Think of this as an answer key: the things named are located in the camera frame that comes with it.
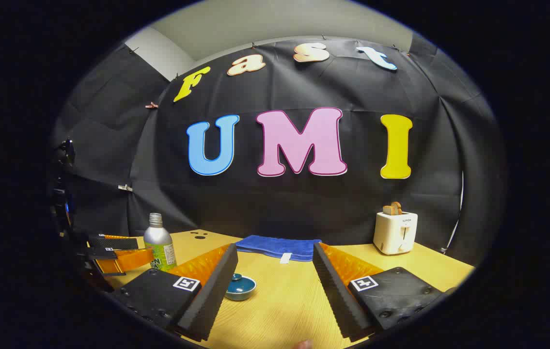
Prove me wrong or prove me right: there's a blue towel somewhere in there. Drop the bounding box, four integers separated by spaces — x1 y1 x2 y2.
235 235 323 264

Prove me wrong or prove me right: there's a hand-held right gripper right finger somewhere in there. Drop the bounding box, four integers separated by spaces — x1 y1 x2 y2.
312 241 451 342

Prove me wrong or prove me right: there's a white cable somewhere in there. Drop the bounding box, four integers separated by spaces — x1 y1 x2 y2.
441 170 465 254

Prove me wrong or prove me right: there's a white toaster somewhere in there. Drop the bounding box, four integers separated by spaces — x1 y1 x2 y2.
373 211 419 256

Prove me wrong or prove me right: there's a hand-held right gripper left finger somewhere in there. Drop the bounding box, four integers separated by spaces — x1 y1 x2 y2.
110 242 239 342

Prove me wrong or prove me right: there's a white teacup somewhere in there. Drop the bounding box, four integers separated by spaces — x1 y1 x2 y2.
225 279 257 301

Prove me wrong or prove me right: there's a black backdrop cloth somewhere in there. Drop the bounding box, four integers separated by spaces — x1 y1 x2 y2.
52 36 505 265

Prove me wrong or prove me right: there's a silver green water bottle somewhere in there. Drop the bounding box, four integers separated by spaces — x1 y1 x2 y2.
143 213 177 272

